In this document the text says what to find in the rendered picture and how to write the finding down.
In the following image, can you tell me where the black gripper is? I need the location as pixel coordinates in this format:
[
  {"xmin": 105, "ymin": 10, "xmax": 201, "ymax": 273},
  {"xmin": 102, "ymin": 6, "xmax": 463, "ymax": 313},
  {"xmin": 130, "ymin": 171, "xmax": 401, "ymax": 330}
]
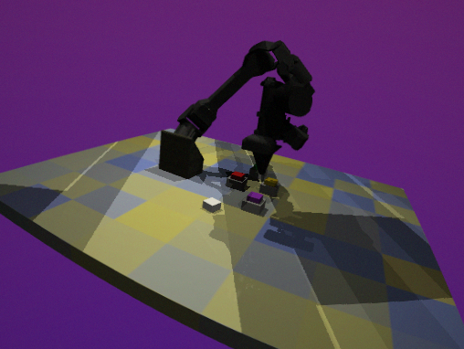
[{"xmin": 241, "ymin": 107, "xmax": 287, "ymax": 175}]

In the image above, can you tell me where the yellow button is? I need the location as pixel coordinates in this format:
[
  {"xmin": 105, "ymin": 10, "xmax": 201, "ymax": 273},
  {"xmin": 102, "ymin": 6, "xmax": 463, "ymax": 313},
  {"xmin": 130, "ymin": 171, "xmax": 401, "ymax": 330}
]
[{"xmin": 259, "ymin": 177, "xmax": 280, "ymax": 197}]

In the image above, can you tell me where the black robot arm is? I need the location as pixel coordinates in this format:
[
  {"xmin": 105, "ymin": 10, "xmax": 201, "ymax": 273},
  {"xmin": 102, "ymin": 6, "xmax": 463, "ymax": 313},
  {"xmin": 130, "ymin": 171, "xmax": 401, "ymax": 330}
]
[{"xmin": 174, "ymin": 40, "xmax": 315, "ymax": 150}]

